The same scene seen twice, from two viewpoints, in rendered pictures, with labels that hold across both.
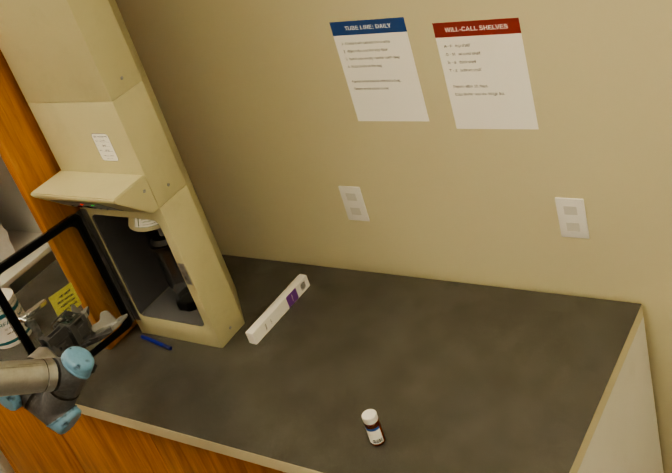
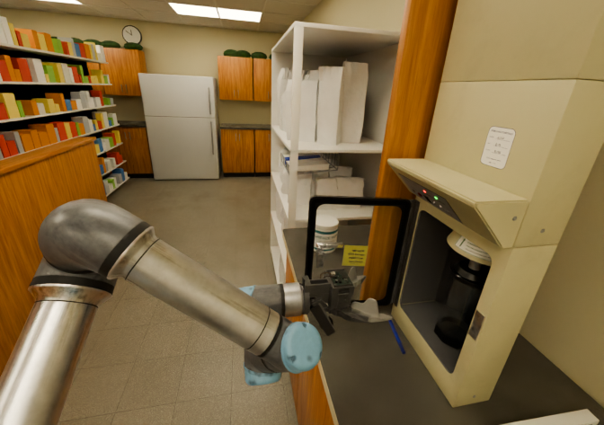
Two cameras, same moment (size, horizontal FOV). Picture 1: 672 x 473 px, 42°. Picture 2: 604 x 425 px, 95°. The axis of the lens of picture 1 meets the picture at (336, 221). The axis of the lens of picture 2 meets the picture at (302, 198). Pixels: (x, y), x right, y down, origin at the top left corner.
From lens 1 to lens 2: 1.62 m
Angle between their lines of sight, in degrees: 34
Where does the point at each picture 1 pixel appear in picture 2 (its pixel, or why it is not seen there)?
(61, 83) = (503, 51)
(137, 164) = (531, 183)
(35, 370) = (246, 323)
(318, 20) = not seen: outside the picture
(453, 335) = not seen: outside the picture
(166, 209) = (518, 254)
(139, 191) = (510, 214)
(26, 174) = (395, 146)
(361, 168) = not seen: outside the picture
